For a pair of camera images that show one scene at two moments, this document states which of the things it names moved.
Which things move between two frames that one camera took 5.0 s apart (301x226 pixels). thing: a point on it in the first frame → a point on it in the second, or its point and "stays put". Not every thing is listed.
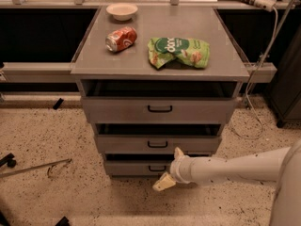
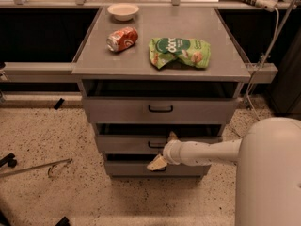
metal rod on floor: (36, 167) stays put
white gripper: (179, 169) → (171, 152)
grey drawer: (160, 138) stays put
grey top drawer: (160, 101) stays put
